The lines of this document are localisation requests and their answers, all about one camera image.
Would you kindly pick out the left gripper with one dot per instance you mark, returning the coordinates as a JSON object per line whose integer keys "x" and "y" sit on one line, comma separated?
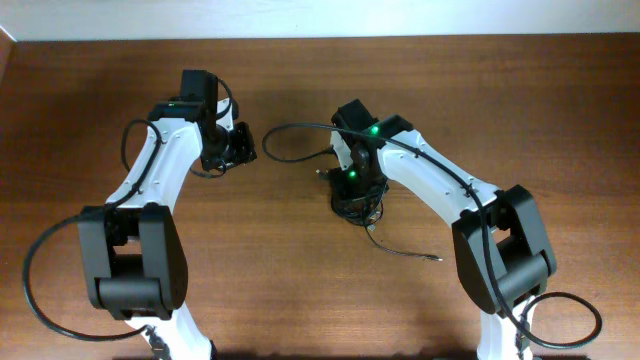
{"x": 245, "y": 153}

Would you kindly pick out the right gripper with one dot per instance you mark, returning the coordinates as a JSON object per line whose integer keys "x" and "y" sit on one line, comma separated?
{"x": 337, "y": 178}

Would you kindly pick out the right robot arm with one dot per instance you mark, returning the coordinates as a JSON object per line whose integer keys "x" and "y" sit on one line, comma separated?
{"x": 502, "y": 252}

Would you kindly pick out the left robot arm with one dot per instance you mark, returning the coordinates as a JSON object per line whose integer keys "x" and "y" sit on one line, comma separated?
{"x": 134, "y": 264}

